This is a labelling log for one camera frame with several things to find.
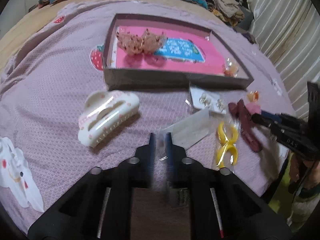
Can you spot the pile of clothes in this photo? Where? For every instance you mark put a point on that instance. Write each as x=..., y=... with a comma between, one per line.
x=225, y=7

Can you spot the small pink hair accessory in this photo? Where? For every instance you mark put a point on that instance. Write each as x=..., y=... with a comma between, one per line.
x=253, y=108

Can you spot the glittery orange hair claw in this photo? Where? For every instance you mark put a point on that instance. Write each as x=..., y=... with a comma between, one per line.
x=140, y=42

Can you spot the tan bedsheet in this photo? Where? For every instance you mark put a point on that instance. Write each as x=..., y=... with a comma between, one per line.
x=27, y=27

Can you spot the blue printed card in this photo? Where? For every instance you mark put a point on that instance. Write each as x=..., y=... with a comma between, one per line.
x=180, y=51

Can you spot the yellow hair clip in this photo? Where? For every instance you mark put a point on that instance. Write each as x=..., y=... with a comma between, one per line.
x=226, y=142

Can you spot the clear plastic packet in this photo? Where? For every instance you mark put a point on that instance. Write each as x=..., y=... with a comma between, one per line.
x=186, y=127

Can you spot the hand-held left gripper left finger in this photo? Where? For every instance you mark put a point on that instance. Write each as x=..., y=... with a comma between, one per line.
x=152, y=152

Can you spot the grey pillow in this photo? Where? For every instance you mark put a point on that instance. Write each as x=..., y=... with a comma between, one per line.
x=246, y=18

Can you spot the grey box with pink lining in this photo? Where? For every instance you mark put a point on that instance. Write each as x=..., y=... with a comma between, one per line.
x=175, y=80

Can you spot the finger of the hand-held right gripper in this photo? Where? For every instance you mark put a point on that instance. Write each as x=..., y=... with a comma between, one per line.
x=272, y=127
x=280, y=118

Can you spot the cream striped curtain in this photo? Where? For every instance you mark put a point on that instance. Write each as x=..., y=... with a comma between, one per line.
x=287, y=30

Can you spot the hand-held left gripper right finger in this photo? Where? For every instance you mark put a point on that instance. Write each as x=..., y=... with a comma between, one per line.
x=169, y=152

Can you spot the clear packet of orange beads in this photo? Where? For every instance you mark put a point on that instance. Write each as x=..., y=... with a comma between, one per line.
x=230, y=67

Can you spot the dark red hair clip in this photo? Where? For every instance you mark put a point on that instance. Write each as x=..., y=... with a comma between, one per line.
x=246, y=127

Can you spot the purple strawberry print blanket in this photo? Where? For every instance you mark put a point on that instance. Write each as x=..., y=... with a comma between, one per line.
x=55, y=80

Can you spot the pearl earring card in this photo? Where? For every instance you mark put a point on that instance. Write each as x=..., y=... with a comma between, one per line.
x=207, y=101

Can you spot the person's right hand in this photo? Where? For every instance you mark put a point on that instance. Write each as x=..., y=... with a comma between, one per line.
x=297, y=170

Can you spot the white claw hair clip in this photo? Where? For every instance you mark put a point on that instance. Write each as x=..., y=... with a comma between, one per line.
x=107, y=116

